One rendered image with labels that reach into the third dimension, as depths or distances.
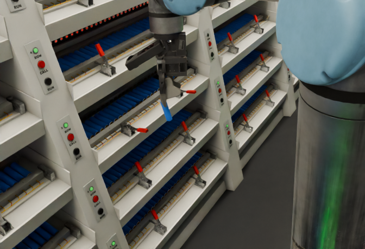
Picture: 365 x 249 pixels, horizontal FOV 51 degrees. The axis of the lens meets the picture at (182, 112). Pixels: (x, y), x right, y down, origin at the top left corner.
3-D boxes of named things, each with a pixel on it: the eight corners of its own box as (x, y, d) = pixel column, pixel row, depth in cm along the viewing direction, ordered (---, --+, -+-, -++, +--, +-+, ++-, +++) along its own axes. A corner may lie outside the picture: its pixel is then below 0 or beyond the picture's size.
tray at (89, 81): (197, 39, 142) (201, 2, 134) (74, 115, 100) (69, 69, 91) (152, 23, 150) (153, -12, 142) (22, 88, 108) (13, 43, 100)
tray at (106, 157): (207, 87, 150) (211, 65, 144) (98, 177, 107) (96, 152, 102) (165, 70, 158) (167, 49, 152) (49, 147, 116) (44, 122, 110)
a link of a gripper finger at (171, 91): (181, 109, 109) (180, 77, 106) (160, 110, 109) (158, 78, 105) (181, 106, 112) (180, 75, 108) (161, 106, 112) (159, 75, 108)
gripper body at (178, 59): (187, 78, 105) (186, 34, 100) (155, 80, 105) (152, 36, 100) (186, 70, 112) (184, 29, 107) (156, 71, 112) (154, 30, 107)
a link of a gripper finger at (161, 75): (165, 95, 106) (163, 63, 103) (159, 95, 106) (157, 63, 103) (165, 90, 110) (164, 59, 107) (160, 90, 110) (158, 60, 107)
